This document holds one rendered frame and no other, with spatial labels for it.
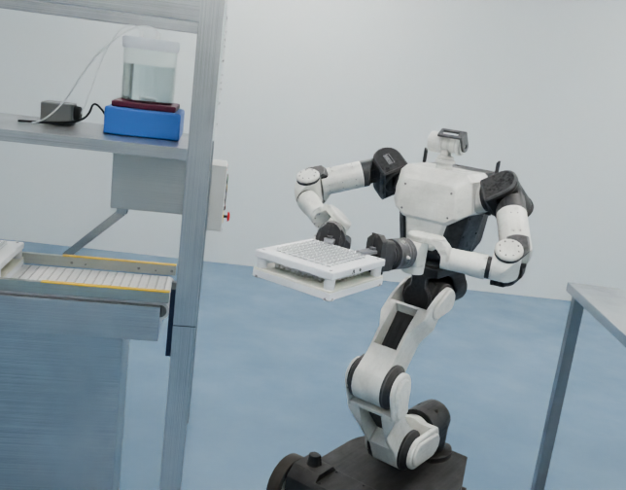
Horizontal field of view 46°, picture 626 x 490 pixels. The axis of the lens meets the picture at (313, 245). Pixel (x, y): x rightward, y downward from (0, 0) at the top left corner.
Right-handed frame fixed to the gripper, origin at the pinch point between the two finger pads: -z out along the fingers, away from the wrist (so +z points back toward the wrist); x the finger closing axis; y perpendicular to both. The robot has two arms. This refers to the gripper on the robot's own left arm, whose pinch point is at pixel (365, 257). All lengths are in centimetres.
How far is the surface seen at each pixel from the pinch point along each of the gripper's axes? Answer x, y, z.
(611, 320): 16, -39, 79
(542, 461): 86, -15, 111
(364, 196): 31, 228, 273
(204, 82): -40, 29, -37
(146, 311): 24, 41, -39
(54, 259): 19, 81, -46
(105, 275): 21, 68, -37
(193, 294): 15.3, 28.6, -33.7
